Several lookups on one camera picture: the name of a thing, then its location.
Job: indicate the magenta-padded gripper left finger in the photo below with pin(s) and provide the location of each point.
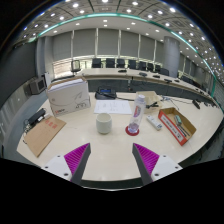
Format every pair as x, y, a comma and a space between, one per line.
76, 156

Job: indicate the clear plastic water bottle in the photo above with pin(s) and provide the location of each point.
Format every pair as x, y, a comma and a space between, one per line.
136, 115

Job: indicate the brown kraft paper envelope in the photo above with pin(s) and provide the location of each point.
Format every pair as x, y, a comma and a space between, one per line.
43, 135

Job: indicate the round ceiling lights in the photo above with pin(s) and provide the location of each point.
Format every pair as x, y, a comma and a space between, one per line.
75, 5

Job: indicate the black marker pen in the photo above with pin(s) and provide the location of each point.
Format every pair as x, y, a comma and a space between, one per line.
153, 105

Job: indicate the brown box with red side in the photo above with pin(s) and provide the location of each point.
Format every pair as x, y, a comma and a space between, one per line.
170, 126

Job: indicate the white printed paper sheet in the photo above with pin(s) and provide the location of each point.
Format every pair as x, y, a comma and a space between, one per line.
111, 107

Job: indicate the large white cardboard box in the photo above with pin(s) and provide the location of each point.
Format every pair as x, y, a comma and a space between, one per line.
68, 98

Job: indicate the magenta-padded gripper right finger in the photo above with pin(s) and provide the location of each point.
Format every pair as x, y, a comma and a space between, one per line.
147, 157

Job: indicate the white ceramic mug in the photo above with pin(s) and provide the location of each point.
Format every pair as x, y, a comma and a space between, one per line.
104, 124

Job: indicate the grey-green whiteboard eraser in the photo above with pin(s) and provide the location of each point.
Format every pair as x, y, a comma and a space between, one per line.
178, 120

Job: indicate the small white remote control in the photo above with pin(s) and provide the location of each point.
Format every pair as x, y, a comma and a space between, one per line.
154, 122

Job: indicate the old grey monitor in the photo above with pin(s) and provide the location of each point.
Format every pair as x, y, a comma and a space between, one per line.
37, 86

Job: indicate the mesh-back swivel chair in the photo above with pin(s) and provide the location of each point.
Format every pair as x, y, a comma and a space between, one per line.
76, 65

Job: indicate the small open white box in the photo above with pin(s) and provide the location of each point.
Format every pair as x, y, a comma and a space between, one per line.
151, 97

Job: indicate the flat round red coaster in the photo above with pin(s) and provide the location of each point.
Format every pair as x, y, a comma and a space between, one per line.
128, 132

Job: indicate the row of black office chairs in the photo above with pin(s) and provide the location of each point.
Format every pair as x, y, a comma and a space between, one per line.
133, 64

